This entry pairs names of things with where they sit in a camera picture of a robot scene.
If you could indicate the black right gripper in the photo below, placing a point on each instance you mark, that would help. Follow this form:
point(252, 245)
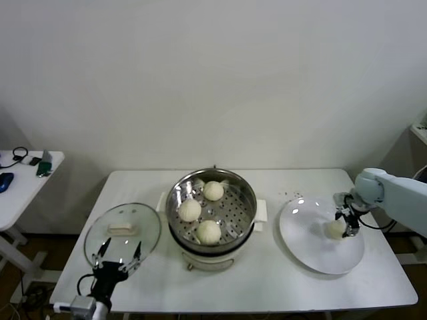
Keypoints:
point(353, 216)

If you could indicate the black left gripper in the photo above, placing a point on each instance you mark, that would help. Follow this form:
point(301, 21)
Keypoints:
point(106, 280)

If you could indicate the white steamed baozi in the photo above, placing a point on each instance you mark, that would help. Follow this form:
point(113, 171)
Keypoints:
point(189, 210)
point(334, 230)
point(213, 190)
point(207, 232)

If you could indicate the round glass pot lid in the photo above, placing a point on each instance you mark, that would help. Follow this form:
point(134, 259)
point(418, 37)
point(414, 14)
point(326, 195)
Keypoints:
point(100, 230)

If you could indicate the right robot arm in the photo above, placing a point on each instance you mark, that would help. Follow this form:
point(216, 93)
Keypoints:
point(370, 181)

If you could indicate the perforated steel steamer basket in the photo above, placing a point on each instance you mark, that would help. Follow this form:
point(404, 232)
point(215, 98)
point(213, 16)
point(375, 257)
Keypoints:
point(233, 210)

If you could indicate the white round plate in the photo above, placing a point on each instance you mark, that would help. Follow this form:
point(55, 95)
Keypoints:
point(307, 240)

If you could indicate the white side table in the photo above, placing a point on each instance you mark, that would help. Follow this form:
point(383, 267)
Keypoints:
point(20, 200)

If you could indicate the green clip tool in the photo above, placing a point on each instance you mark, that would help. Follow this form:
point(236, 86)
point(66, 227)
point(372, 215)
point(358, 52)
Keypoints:
point(43, 166)

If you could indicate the pale green appliance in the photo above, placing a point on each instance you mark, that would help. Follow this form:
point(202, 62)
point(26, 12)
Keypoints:
point(421, 127)

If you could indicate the small black white device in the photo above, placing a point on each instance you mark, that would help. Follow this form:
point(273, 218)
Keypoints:
point(31, 161)

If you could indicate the blue computer mouse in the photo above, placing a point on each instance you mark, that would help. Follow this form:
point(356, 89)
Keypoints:
point(5, 181)

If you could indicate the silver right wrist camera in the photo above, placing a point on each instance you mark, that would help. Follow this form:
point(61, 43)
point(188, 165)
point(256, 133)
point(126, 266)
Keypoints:
point(342, 199)

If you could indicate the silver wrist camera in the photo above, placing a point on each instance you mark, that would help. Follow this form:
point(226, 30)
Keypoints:
point(342, 199)
point(81, 304)

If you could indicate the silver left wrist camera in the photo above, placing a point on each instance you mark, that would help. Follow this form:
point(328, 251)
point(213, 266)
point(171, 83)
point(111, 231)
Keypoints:
point(81, 304)

